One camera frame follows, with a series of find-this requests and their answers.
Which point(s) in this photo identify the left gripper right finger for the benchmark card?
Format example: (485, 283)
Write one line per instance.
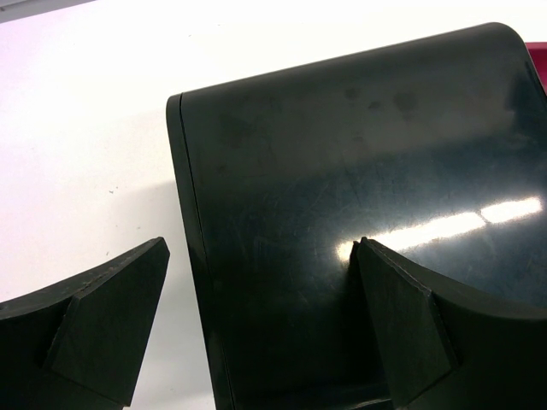
(447, 345)

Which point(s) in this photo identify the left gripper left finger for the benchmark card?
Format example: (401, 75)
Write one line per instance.
(80, 343)

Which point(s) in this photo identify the black drawer cabinet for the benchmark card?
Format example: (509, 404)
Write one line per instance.
(435, 148)

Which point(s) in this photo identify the pink top drawer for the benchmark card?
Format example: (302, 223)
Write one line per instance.
(536, 66)

